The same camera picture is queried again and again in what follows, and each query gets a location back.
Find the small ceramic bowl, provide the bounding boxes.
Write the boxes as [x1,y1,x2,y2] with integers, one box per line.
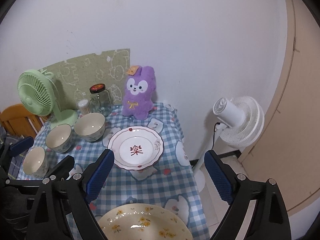
[22,147,49,179]

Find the medium ceramic bowl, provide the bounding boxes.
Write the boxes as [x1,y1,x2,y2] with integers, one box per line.
[46,124,72,153]

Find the large ceramic bowl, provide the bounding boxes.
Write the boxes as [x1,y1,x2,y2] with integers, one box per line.
[74,113,106,142]

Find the white plate red character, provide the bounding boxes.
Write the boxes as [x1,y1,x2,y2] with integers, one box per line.
[107,126,164,171]

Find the cream floral plate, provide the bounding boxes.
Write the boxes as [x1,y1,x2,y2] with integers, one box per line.
[98,203,193,240]

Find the grey plaid bedding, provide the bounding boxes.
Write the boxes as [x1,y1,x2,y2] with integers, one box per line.
[1,126,27,179]

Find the wooden chair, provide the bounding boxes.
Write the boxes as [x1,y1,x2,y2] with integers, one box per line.
[1,104,49,139]

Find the green desk fan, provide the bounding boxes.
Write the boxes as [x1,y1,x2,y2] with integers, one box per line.
[17,69,78,129]

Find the cotton swab container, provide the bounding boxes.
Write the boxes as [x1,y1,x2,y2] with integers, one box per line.
[77,99,91,115]

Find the glass jar black lid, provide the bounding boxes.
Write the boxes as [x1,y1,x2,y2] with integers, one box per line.
[89,83,111,116]

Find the blue checked tablecloth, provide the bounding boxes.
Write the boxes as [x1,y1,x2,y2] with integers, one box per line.
[17,102,211,240]

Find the white standing fan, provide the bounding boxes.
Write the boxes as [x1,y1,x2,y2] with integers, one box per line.
[192,96,265,192]

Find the purple plush bunny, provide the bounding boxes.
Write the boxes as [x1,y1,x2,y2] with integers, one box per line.
[122,66,156,120]

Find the green cartoon wall mat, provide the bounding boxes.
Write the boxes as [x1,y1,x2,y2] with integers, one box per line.
[41,48,130,110]

